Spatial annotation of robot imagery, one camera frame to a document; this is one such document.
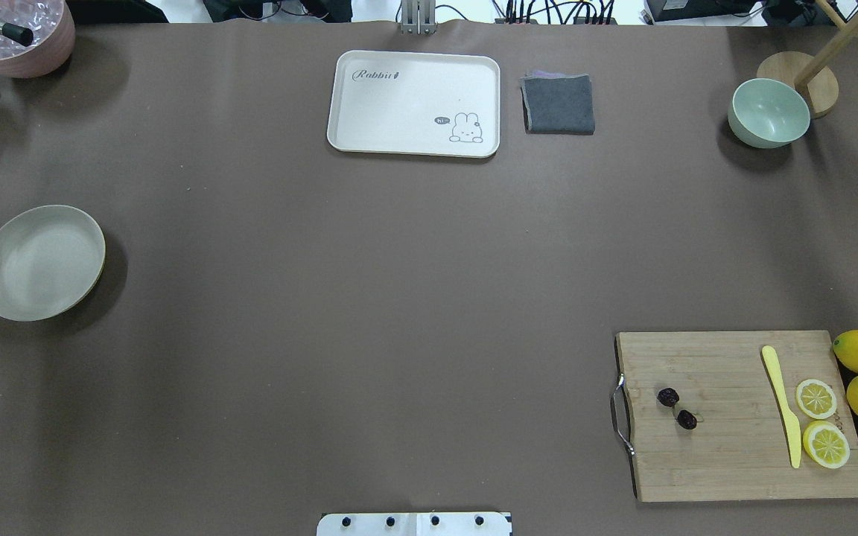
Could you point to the cream rabbit tray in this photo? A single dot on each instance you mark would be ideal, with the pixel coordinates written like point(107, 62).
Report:
point(415, 103)

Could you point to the mint green bowl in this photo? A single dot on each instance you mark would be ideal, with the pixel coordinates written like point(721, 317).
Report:
point(764, 113)

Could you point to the wooden cup stand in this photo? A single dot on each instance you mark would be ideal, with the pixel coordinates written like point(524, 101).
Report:
point(810, 76)

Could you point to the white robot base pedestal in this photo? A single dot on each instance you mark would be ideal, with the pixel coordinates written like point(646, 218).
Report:
point(417, 523)

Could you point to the beige round plate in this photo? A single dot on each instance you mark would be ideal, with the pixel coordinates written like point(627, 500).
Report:
point(50, 258)

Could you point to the bamboo cutting board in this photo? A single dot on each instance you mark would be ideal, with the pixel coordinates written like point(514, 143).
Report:
point(738, 452)

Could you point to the dark red cherry pair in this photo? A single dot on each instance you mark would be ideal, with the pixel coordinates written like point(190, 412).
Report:
point(670, 398)

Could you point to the yellow plastic knife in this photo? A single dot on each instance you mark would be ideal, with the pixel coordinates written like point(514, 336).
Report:
point(791, 423)

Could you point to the pink bowl with ice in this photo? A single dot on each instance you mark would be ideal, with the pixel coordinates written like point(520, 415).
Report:
point(36, 37)

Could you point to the grey folded cloth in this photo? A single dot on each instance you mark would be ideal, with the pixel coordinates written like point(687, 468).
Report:
point(558, 103)

